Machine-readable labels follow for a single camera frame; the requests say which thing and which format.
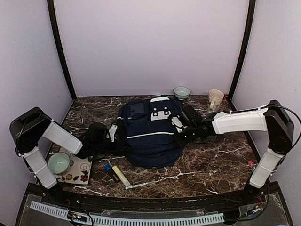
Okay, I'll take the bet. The navy blue student backpack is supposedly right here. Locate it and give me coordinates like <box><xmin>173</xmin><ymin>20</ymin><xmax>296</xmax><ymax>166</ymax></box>
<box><xmin>117</xmin><ymin>97</ymin><xmax>183</xmax><ymax>169</ymax></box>

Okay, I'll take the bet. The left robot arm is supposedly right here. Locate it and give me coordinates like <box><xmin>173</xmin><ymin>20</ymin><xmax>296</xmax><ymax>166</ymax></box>
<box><xmin>9</xmin><ymin>107</ymin><xmax>125</xmax><ymax>205</ymax></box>

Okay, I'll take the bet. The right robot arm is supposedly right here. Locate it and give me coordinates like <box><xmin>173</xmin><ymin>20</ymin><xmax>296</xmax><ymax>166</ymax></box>
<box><xmin>168</xmin><ymin>100</ymin><xmax>294</xmax><ymax>204</ymax></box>

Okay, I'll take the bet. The blue black marker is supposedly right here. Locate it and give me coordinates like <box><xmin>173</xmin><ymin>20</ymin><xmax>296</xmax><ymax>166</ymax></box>
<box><xmin>104</xmin><ymin>163</ymin><xmax>120</xmax><ymax>183</ymax></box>

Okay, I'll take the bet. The yellow highlighter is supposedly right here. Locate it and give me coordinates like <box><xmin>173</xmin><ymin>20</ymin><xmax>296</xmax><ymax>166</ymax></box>
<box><xmin>112</xmin><ymin>166</ymin><xmax>131</xmax><ymax>186</ymax></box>

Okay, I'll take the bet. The small green bowl at back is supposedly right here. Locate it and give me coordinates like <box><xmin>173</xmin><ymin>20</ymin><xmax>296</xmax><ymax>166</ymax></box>
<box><xmin>173</xmin><ymin>86</ymin><xmax>191</xmax><ymax>101</ymax></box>

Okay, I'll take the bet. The floral square plate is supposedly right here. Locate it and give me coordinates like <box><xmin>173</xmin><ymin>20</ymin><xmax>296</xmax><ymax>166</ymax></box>
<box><xmin>55</xmin><ymin>148</ymin><xmax>93</xmax><ymax>186</ymax></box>

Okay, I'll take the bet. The cream ceramic mug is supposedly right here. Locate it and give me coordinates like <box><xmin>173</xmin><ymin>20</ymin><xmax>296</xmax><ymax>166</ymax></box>
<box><xmin>208</xmin><ymin>89</ymin><xmax>224</xmax><ymax>112</ymax></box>

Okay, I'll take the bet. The green bowl on plate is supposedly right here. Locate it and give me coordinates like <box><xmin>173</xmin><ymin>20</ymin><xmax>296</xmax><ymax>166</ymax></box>
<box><xmin>48</xmin><ymin>152</ymin><xmax>71</xmax><ymax>175</ymax></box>

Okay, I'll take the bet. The white green pen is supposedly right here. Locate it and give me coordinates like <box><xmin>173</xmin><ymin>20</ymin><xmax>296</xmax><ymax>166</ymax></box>
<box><xmin>124</xmin><ymin>181</ymin><xmax>156</xmax><ymax>190</ymax></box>

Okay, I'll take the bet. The small circuit board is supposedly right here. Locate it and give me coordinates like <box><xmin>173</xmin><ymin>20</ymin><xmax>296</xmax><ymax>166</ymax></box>
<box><xmin>67</xmin><ymin>212</ymin><xmax>87</xmax><ymax>222</ymax></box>

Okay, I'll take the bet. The black front rail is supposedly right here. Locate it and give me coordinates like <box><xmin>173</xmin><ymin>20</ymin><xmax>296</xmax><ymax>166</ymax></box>
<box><xmin>28</xmin><ymin>182</ymin><xmax>280</xmax><ymax>214</ymax></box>

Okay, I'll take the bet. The white slotted cable duct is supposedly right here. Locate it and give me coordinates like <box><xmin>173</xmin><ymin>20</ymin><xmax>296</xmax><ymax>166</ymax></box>
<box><xmin>30</xmin><ymin>201</ymin><xmax>224</xmax><ymax>226</ymax></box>

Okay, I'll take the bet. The right black frame post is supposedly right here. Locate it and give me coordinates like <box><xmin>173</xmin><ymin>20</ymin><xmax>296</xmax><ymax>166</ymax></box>
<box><xmin>228</xmin><ymin>0</ymin><xmax>256</xmax><ymax>101</ymax></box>

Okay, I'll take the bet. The black frame post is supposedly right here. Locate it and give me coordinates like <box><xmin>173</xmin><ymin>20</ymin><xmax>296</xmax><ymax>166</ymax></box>
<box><xmin>228</xmin><ymin>0</ymin><xmax>256</xmax><ymax>101</ymax></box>
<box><xmin>47</xmin><ymin>0</ymin><xmax>77</xmax><ymax>102</ymax></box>

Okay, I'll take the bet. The left black frame post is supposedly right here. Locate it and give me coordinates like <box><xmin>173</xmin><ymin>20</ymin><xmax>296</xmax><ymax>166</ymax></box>
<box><xmin>47</xmin><ymin>0</ymin><xmax>77</xmax><ymax>102</ymax></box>

